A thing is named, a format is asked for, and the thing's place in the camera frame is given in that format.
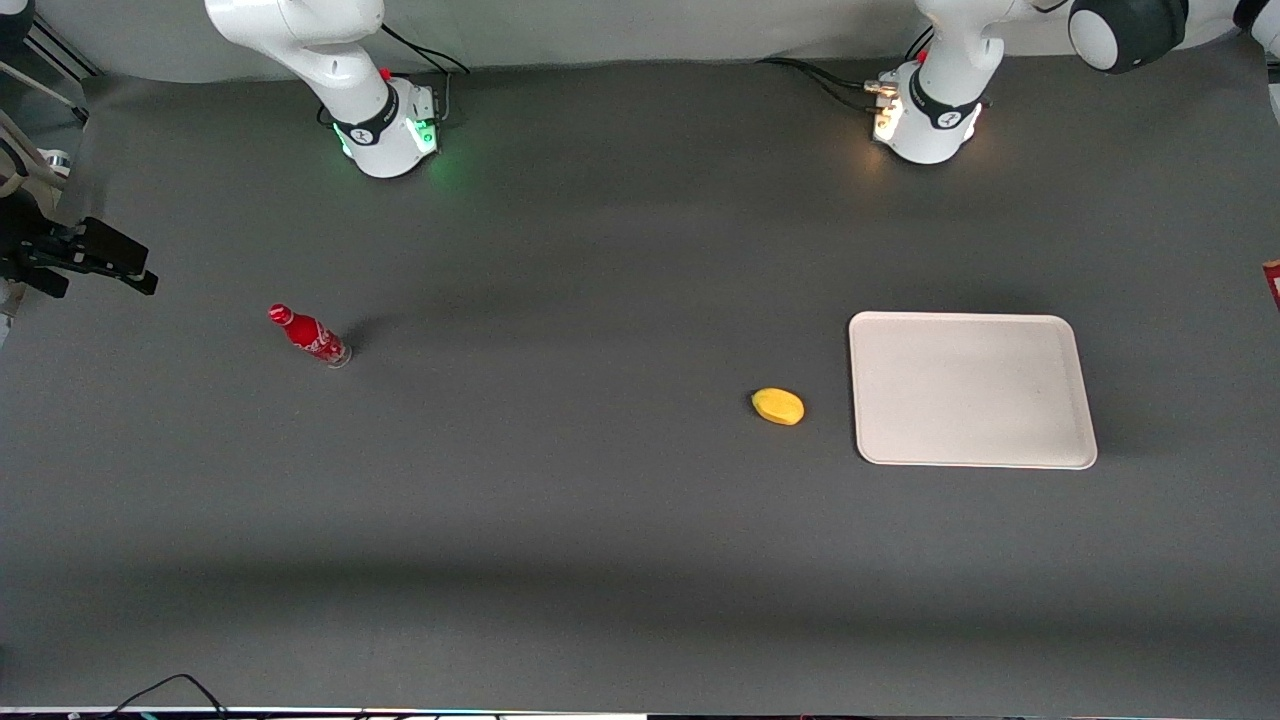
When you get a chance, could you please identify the red cola bottle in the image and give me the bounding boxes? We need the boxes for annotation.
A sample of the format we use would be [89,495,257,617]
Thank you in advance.
[268,304,354,370]

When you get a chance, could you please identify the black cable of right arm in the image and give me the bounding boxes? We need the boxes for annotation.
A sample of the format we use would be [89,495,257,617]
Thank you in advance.
[378,24,472,123]

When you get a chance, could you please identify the black cables of left arm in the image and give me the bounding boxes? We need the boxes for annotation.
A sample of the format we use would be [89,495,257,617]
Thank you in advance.
[754,30,936,113]

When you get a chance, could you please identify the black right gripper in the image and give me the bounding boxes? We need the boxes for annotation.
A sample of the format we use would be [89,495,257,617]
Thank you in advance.
[0,193,159,299]

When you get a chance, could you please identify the dark grey table mat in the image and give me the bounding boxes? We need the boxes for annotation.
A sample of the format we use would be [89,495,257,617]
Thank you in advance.
[0,35,1280,717]

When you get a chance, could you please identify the yellow mango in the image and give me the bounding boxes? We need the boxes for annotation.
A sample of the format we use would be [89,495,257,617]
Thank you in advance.
[751,388,806,427]

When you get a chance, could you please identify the black cable at table edge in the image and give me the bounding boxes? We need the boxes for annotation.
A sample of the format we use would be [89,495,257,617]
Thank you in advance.
[98,673,233,720]

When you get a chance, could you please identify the cream rectangular tray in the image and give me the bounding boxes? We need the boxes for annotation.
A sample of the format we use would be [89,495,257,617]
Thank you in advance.
[848,311,1099,470]

